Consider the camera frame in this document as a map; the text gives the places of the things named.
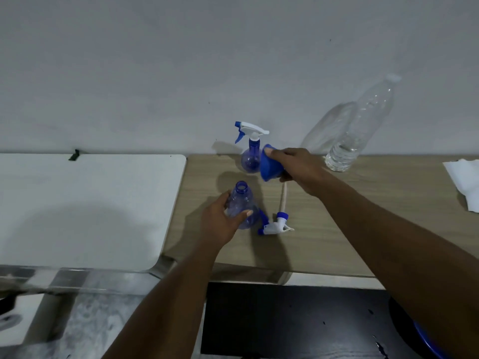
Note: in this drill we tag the person's left hand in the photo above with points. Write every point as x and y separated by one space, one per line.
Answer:
217 226

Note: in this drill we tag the person's right hand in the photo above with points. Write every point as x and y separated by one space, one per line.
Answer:
305 168

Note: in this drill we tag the person's left thumb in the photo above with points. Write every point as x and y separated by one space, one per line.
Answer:
242 217

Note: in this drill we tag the person's right fingers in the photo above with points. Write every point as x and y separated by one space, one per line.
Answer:
278 153

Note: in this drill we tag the blue plastic bottle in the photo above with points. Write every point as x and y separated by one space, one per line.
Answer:
241 201

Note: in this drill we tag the blue plastic funnel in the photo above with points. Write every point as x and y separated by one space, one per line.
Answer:
270 170

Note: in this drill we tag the person's right forearm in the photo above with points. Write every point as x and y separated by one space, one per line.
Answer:
404 250

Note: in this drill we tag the person's left forearm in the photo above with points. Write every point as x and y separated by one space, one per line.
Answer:
168 306

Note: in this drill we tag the blue spray bottle with trigger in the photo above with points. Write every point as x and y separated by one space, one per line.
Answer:
251 160

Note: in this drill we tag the white spray trigger with tube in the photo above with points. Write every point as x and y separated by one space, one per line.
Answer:
277 228

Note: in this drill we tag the clear plastic water bottle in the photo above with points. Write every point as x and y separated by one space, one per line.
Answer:
359 130

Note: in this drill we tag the black wooden board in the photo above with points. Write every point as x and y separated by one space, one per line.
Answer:
292 321

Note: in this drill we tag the small black clip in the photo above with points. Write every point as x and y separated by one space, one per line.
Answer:
75 155

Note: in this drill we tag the white tissue paper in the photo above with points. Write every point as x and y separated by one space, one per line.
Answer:
466 181

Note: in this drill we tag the black stool with blue rim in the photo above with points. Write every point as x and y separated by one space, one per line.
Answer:
415 332

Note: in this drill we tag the grey metal table frame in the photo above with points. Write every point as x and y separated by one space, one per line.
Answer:
75 281

